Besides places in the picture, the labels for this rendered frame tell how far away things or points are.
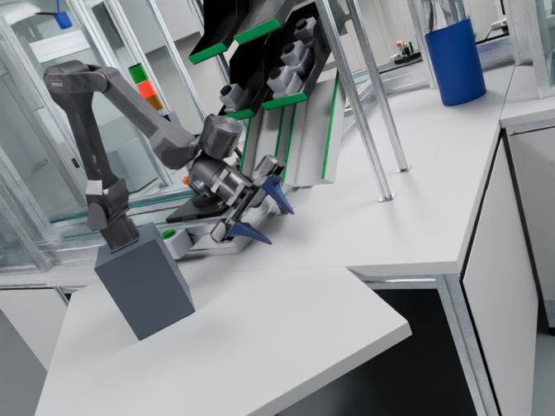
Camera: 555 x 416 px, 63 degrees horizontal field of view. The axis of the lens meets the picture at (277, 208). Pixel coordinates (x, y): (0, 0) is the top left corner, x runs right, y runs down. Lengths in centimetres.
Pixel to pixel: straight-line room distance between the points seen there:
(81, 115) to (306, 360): 62
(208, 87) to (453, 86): 393
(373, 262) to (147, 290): 49
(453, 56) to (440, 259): 100
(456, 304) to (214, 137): 57
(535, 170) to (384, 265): 78
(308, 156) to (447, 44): 79
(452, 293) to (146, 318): 65
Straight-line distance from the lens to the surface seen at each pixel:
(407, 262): 94
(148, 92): 158
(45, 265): 202
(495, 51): 221
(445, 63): 178
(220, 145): 82
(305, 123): 120
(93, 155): 99
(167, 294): 106
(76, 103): 96
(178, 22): 505
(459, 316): 101
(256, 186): 83
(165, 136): 86
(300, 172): 115
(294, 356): 82
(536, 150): 158
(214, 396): 83
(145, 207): 184
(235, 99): 115
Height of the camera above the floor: 136
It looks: 20 degrees down
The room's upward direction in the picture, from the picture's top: 24 degrees counter-clockwise
